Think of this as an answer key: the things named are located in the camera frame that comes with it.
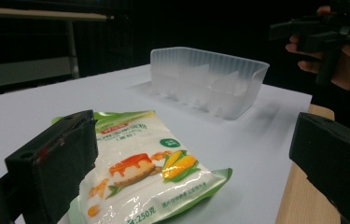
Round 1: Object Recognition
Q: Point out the translucent plastic storage box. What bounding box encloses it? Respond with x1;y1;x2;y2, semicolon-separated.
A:
149;46;271;121

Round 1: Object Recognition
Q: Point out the metal shelf rack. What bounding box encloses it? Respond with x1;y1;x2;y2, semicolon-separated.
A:
0;6;115;91

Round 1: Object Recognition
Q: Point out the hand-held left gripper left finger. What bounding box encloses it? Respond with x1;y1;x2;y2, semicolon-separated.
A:
4;109;99;224

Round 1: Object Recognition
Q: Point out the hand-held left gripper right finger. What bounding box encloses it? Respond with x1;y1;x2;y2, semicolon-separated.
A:
288;111;350;224

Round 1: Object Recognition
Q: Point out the white and green starch bag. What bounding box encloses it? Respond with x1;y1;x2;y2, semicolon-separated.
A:
50;109;233;224

